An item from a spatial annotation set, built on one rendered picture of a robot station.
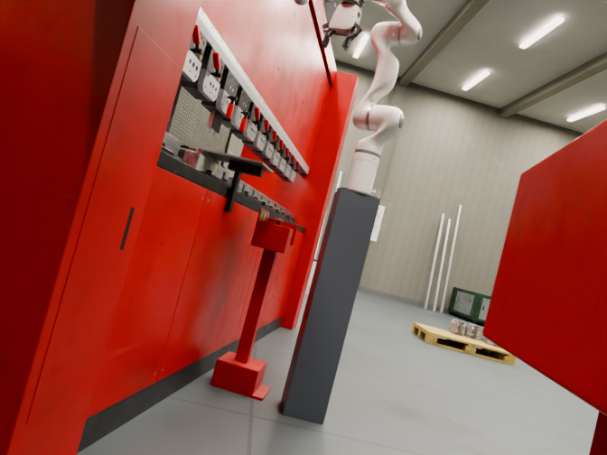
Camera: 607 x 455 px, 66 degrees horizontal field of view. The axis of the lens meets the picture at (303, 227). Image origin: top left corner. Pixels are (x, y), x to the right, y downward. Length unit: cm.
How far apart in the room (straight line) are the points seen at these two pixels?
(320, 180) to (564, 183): 390
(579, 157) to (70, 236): 87
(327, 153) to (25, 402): 348
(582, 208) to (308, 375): 191
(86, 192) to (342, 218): 128
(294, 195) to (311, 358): 230
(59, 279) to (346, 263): 132
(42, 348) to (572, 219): 94
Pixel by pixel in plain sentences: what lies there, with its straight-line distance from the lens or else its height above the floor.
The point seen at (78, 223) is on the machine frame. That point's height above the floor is 65.
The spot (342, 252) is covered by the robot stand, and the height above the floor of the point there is 73.
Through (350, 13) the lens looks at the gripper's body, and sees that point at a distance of 187.
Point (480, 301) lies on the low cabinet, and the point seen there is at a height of 53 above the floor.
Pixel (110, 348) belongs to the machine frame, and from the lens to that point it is 148.
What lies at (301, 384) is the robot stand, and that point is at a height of 14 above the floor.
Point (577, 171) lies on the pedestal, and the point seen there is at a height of 78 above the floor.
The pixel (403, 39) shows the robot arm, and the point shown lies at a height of 171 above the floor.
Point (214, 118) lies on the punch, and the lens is 208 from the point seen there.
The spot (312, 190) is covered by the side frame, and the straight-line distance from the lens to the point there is 414.
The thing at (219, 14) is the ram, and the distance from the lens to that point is 192.
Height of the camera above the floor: 71
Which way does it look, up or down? 2 degrees up
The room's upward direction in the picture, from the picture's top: 15 degrees clockwise
